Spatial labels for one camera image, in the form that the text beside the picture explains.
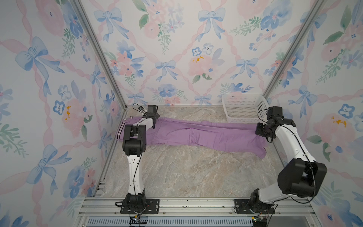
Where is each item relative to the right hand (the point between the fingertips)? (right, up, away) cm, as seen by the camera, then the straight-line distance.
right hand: (263, 131), depth 85 cm
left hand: (-73, +11, +26) cm, 78 cm away
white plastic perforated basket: (+5, +17, +36) cm, 40 cm away
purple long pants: (-6, -5, +4) cm, 9 cm away
